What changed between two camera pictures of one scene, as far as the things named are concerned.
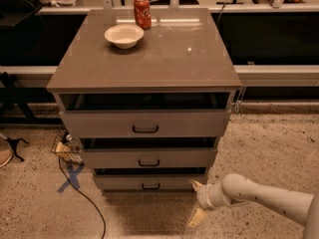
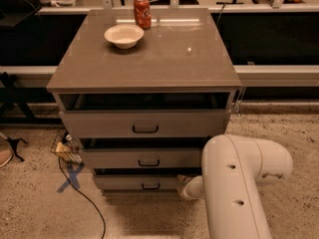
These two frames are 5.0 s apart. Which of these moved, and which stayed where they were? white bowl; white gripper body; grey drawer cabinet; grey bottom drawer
Moved: white gripper body
Stayed: white bowl; grey drawer cabinet; grey bottom drawer
